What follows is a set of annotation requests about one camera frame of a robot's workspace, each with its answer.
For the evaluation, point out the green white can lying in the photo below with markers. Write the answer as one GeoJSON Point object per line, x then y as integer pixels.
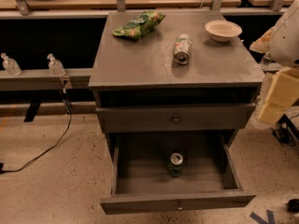
{"type": "Point", "coordinates": [182, 49]}

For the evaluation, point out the grey metal rail shelf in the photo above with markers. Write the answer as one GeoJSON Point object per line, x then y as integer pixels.
{"type": "Point", "coordinates": [42, 80]}

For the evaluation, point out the clear bottle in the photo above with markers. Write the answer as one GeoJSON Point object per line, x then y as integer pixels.
{"type": "Point", "coordinates": [55, 66]}
{"type": "Point", "coordinates": [265, 61]}
{"type": "Point", "coordinates": [10, 65]}

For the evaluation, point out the green chip bag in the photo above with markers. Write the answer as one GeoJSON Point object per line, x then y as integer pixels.
{"type": "Point", "coordinates": [140, 26]}

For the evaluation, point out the grey drawer cabinet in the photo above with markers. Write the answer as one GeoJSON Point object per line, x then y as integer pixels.
{"type": "Point", "coordinates": [144, 73]}

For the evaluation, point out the clear bottle right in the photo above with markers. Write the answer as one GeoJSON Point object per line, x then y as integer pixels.
{"type": "Point", "coordinates": [265, 61]}

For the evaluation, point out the clear bottle far left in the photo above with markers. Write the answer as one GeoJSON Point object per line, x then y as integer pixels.
{"type": "Point", "coordinates": [10, 65]}

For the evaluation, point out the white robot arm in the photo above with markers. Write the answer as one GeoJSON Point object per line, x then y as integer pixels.
{"type": "Point", "coordinates": [281, 42]}

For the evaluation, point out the open grey middle drawer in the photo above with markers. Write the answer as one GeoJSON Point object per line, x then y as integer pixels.
{"type": "Point", "coordinates": [141, 181]}

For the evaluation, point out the white paper bowl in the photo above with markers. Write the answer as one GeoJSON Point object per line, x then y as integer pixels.
{"type": "Point", "coordinates": [223, 31]}

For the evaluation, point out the closed grey upper drawer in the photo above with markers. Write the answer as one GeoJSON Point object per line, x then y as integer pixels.
{"type": "Point", "coordinates": [169, 118]}

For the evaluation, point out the green soda can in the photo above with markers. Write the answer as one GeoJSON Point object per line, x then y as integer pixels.
{"type": "Point", "coordinates": [175, 164]}

